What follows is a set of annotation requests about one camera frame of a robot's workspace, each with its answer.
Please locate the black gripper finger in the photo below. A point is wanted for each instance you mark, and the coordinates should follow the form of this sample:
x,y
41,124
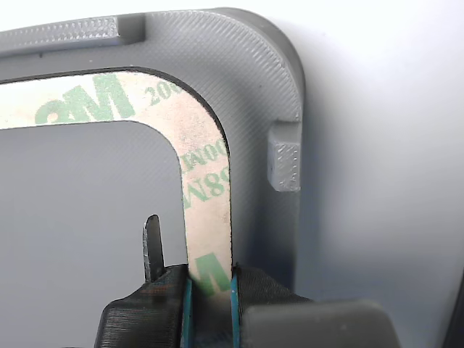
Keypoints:
x,y
145,311
290,319

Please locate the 3M adhesive tape strip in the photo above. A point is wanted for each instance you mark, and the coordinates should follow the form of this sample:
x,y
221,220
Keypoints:
x,y
208,152

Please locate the grey holder with black legs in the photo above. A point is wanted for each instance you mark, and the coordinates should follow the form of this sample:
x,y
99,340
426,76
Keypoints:
x,y
239,72

